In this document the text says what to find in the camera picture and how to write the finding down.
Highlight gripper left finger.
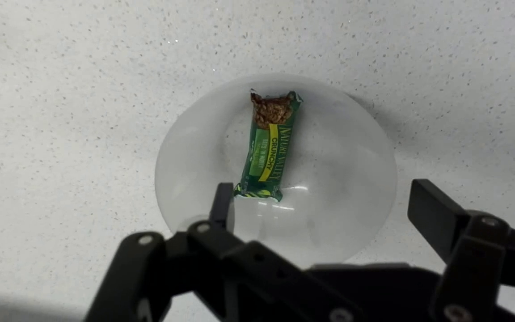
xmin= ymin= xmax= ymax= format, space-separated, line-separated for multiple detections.
xmin=83 ymin=182 xmax=365 ymax=322

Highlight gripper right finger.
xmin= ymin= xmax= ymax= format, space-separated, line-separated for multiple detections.
xmin=407 ymin=179 xmax=515 ymax=322

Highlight white bowl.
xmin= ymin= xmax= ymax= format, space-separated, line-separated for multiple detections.
xmin=155 ymin=74 xmax=398 ymax=269

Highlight green granola bar packet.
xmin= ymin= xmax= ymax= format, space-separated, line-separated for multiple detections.
xmin=233 ymin=89 xmax=304 ymax=202

